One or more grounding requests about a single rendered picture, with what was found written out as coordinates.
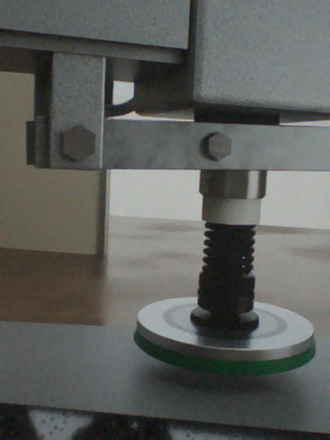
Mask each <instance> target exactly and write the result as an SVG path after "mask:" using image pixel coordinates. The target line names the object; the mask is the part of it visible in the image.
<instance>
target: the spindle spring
mask: <svg viewBox="0 0 330 440"><path fill-rule="evenodd" d="M255 226H256V225H228V224H218V223H212V222H205V228H206V229H210V230H206V231H205V232H204V236H206V237H208V238H205V240H204V245H205V246H207V247H205V248H204V249H203V252H204V254H206V255H205V257H203V259H202V261H204V263H205V264H203V266H202V270H203V271H205V273H209V274H214V275H223V276H235V275H242V274H248V272H251V271H252V270H253V269H254V265H253V262H254V255H253V253H254V250H255V248H254V244H255V239H254V235H255V234H256V230H255V229H254V228H255ZM216 230H244V232H216ZM215 239H244V241H215ZM215 248H243V249H241V250H217V249H215ZM214 257H218V258H241V257H243V258H246V259H239V260H218V259H214ZM214 266H243V267H234V268H222V267H214Z"/></svg>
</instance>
